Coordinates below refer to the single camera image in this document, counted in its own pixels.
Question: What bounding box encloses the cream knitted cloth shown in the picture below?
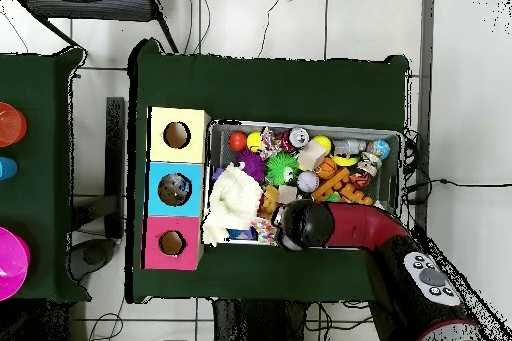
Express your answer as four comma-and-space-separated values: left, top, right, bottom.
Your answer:
201, 162, 264, 247

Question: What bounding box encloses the long polka dot cloth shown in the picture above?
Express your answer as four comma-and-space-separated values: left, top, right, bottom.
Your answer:
250, 126, 281, 246

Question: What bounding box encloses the crushed bottle with blue label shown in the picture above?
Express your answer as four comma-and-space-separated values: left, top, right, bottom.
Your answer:
175, 177, 192, 198

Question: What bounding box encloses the silver topped drink can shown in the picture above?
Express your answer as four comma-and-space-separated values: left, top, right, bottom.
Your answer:
288, 127, 312, 148

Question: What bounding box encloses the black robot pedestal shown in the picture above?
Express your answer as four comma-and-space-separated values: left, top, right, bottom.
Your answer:
211, 298, 311, 341

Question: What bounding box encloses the orange ribbed plastic cup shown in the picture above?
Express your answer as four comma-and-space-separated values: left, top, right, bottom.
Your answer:
0, 102, 28, 148

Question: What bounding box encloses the magenta plastic bowl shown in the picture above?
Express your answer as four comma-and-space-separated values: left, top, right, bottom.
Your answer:
0, 226, 31, 302

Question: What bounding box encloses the orange ball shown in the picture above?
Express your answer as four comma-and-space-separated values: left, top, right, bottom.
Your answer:
227, 131, 249, 153

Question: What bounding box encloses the green side table cloth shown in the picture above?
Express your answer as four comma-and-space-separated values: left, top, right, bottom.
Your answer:
0, 46, 91, 304

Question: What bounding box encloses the purple spiky rubber ball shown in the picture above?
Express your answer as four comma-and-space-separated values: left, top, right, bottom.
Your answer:
235, 148, 266, 183

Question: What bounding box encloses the yellow ball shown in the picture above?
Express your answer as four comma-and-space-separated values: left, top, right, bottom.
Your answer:
245, 131, 264, 153
311, 134, 333, 156

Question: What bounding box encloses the dark office chair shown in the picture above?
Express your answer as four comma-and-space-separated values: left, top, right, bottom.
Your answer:
23, 0, 179, 54

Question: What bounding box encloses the dark green table cloth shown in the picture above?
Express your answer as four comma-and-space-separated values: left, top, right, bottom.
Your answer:
126, 38, 410, 310

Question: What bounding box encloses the small orange basketball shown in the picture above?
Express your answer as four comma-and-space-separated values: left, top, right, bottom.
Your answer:
314, 156, 338, 180

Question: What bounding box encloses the black power cable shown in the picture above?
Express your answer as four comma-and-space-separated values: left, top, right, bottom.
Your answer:
403, 177, 512, 198

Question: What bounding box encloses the blue plastic cup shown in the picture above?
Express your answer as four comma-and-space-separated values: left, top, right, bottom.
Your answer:
0, 156, 19, 181

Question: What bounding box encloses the wooden box with three holes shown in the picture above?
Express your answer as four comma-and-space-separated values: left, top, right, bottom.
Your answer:
140, 106, 212, 271

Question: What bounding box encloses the plain wooden block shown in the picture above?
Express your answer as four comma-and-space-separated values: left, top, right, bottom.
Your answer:
297, 141, 328, 172

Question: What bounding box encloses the shallow mesh bin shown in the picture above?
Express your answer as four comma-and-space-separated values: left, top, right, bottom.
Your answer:
203, 119, 404, 253

